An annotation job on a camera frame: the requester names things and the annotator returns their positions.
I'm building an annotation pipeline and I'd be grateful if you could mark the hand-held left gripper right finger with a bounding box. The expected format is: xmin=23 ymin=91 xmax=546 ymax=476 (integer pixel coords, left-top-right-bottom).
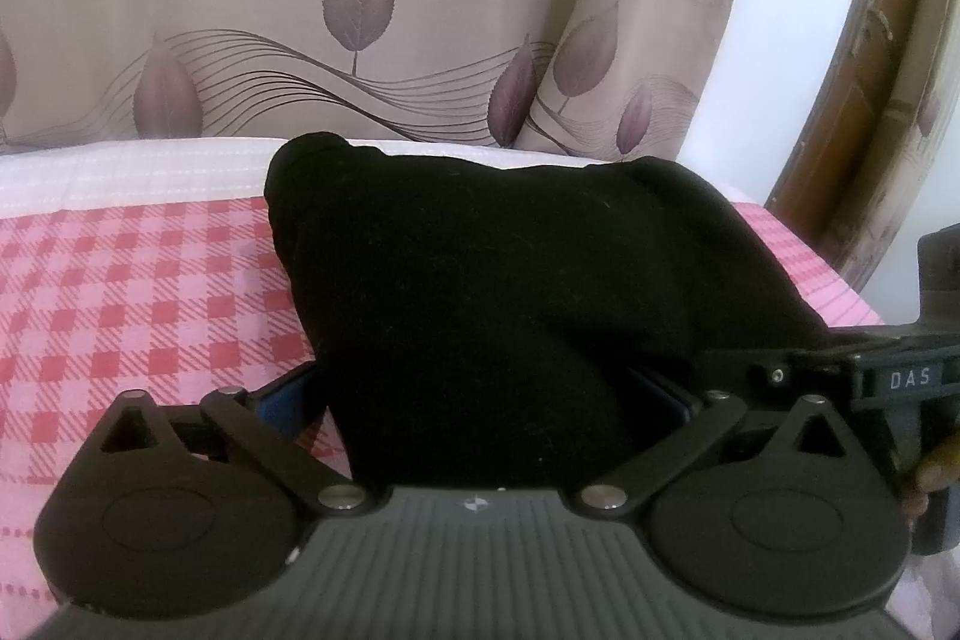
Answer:
xmin=573 ymin=370 xmax=857 ymax=522

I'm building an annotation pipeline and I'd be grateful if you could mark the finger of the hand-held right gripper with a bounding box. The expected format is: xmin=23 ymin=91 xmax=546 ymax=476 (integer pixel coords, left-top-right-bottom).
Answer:
xmin=699 ymin=326 xmax=857 ymax=396

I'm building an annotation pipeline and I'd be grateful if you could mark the brown wooden frame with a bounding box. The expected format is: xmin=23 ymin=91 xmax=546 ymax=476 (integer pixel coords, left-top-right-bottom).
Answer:
xmin=763 ymin=0 xmax=960 ymax=305

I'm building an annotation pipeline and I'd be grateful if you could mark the black garment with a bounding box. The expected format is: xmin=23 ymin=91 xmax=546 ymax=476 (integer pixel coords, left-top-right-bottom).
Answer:
xmin=264 ymin=131 xmax=835 ymax=492

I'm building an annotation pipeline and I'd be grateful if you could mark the person's right hand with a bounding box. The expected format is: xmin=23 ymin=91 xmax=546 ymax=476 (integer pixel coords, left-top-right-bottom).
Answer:
xmin=898 ymin=451 xmax=960 ymax=522

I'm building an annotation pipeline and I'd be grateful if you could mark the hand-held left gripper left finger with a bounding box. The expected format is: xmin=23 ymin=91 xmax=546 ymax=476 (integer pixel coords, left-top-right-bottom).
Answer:
xmin=97 ymin=364 xmax=370 ymax=522

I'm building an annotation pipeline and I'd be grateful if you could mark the pink checked bed sheet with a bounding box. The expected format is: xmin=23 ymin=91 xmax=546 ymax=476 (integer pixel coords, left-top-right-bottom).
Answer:
xmin=0 ymin=136 xmax=960 ymax=640

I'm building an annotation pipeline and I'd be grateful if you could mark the beige leaf print curtain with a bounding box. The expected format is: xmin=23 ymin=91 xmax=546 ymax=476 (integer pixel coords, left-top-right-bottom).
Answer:
xmin=0 ymin=0 xmax=762 ymax=163

